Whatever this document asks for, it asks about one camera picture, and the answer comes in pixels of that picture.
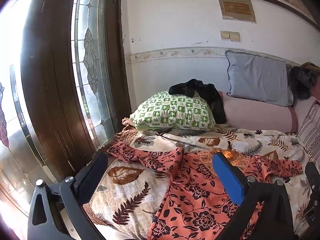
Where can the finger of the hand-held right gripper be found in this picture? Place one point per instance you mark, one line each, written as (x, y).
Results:
(313, 175)

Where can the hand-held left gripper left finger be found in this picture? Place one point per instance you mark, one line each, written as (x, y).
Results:
(93, 174)

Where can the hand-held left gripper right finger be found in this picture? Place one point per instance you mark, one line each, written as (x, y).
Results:
(228, 177)

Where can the orange floral garment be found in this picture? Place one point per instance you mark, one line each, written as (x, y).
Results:
(195, 192)

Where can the leaf print blanket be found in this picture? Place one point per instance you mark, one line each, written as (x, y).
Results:
(125, 200)

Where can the striped cushion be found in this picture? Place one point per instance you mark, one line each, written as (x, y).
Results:
(310, 127)

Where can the pink sofa cushion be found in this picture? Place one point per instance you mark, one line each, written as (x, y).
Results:
(255, 116)

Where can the green checked pillow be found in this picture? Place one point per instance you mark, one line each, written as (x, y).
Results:
(172, 112)

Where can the black garment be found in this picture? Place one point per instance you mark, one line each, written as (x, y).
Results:
(200, 88)

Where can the dark furry cushion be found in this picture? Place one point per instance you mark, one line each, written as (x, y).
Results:
(301, 80)

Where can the dark wooden door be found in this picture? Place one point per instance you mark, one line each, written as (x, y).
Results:
(50, 80)

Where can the grey blue pillow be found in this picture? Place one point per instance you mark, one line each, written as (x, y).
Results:
(257, 77)

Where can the leaded glass door pane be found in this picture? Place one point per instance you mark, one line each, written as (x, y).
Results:
(93, 62)

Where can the beige light switch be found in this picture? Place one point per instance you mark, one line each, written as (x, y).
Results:
(225, 35)
(235, 36)

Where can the wall plaque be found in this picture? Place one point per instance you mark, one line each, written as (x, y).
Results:
(237, 7)

